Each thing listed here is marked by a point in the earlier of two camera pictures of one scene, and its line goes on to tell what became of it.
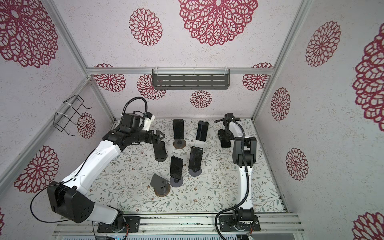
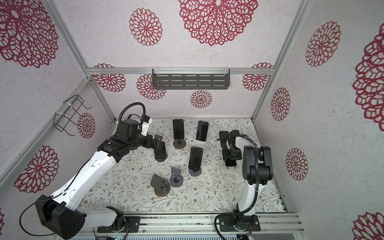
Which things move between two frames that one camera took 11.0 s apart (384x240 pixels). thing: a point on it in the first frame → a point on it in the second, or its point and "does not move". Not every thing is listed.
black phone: (195, 158) does not move
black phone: (176, 167) → (230, 163)
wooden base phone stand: (161, 186) does not move
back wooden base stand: (179, 143) does not move
